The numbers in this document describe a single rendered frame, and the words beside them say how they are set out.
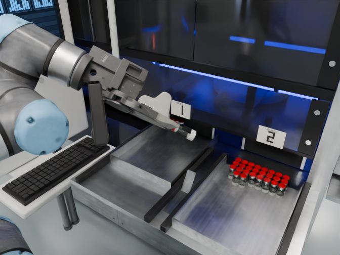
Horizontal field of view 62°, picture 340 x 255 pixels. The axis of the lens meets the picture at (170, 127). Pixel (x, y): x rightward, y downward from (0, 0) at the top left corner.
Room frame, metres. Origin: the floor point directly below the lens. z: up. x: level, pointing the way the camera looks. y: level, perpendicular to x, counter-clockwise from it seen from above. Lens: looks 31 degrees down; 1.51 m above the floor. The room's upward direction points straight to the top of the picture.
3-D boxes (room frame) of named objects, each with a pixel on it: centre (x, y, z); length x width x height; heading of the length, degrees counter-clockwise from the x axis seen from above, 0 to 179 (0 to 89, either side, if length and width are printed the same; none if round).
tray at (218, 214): (0.59, -0.21, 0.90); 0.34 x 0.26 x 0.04; 146
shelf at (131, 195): (0.72, -0.09, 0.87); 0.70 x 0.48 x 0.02; 56
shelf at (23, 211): (0.90, 0.46, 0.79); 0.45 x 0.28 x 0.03; 146
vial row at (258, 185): (0.68, -0.27, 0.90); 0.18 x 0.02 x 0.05; 56
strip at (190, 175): (0.63, -0.03, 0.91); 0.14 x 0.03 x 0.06; 146
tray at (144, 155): (0.88, 0.01, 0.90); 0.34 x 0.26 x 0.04; 146
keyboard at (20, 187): (0.87, 0.42, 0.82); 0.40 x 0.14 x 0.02; 146
